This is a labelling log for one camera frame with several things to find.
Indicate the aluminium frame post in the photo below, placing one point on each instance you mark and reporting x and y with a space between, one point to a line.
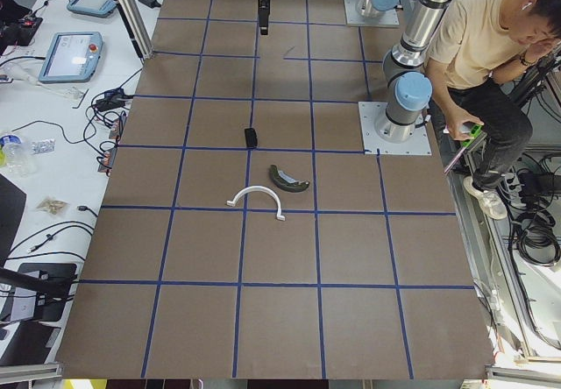
135 27

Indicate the clear plastic water bottle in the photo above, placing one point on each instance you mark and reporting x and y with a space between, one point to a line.
17 155

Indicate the blue teach pendant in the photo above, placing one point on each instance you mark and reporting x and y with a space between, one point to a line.
93 8
72 57

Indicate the blue teach pendant near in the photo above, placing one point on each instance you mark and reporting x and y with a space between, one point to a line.
72 57

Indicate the blue teach pendant far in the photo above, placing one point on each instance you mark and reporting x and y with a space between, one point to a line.
93 8

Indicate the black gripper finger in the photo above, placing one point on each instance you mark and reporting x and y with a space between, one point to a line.
263 16

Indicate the person in beige shirt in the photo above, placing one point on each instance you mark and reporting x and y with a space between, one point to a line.
478 46

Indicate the white curved plastic bracket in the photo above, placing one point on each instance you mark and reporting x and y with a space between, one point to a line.
258 189

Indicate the green brake shoe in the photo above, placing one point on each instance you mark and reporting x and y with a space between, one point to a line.
285 182

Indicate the black power adapter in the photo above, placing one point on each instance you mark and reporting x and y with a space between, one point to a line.
150 3

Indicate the black brake pad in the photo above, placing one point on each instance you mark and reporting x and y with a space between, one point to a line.
251 138

